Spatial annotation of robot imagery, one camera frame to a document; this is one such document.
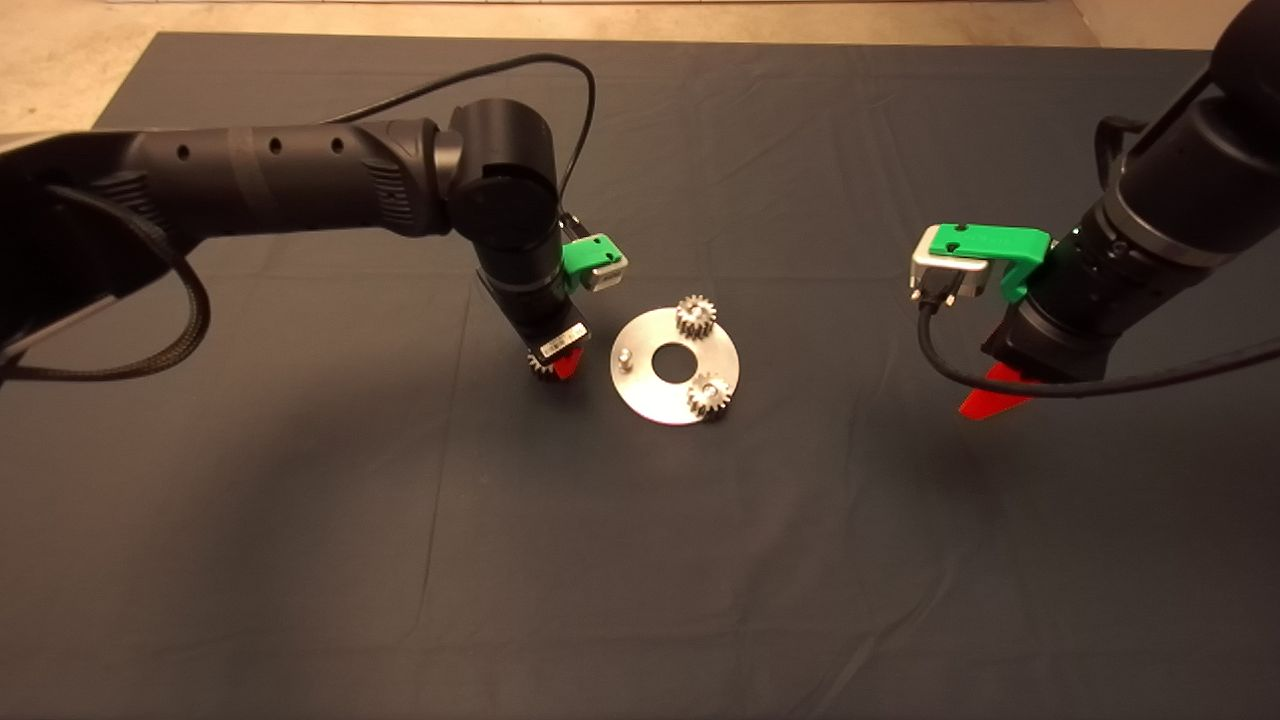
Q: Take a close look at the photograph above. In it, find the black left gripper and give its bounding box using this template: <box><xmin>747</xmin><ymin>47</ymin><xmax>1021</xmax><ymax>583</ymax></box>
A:
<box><xmin>475</xmin><ymin>268</ymin><xmax>593</xmax><ymax>383</ymax></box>

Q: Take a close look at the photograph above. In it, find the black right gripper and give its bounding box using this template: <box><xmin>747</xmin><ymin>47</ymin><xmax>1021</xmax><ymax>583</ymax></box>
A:
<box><xmin>958</xmin><ymin>298</ymin><xmax>1116</xmax><ymax>419</ymax></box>

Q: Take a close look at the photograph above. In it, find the round metal carrier plate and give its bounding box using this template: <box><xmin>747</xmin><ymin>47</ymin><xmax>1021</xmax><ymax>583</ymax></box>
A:
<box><xmin>610</xmin><ymin>306</ymin><xmax>742</xmax><ymax>426</ymax></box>

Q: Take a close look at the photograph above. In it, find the dark grey table cloth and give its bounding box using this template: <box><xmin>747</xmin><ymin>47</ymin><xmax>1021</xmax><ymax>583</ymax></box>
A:
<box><xmin>0</xmin><ymin>32</ymin><xmax>1280</xmax><ymax>720</ymax></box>

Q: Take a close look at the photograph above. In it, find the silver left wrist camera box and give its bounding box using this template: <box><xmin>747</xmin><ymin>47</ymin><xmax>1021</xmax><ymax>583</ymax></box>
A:
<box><xmin>583</xmin><ymin>252</ymin><xmax>631</xmax><ymax>293</ymax></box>

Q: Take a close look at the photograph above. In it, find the green left camera mount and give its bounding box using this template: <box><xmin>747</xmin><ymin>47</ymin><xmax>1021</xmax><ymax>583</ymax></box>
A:
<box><xmin>562</xmin><ymin>233</ymin><xmax>626</xmax><ymax>291</ymax></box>

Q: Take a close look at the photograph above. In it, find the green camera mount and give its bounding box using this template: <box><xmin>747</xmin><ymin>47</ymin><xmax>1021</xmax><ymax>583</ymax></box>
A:
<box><xmin>562</xmin><ymin>233</ymin><xmax>626</xmax><ymax>291</ymax></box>
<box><xmin>925</xmin><ymin>223</ymin><xmax>1053</xmax><ymax>303</ymax></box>

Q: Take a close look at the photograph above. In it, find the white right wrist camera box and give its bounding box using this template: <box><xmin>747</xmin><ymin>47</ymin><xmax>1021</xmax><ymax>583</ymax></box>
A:
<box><xmin>910</xmin><ymin>240</ymin><xmax>993</xmax><ymax>301</ymax></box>

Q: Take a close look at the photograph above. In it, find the green right camera mount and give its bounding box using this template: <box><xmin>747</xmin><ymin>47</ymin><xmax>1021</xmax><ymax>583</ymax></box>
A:
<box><xmin>925</xmin><ymin>223</ymin><xmax>1053</xmax><ymax>303</ymax></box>

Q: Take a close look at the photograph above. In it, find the thin black cable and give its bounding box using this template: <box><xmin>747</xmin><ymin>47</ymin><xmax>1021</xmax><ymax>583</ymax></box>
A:
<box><xmin>325</xmin><ymin>55</ymin><xmax>598</xmax><ymax>196</ymax></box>

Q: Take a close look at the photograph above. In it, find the black ribbed cable loop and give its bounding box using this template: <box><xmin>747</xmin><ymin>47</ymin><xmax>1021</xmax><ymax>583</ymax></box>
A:
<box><xmin>0</xmin><ymin>185</ymin><xmax>211</xmax><ymax>383</ymax></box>
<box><xmin>1095</xmin><ymin>115</ymin><xmax>1151</xmax><ymax>191</ymax></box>

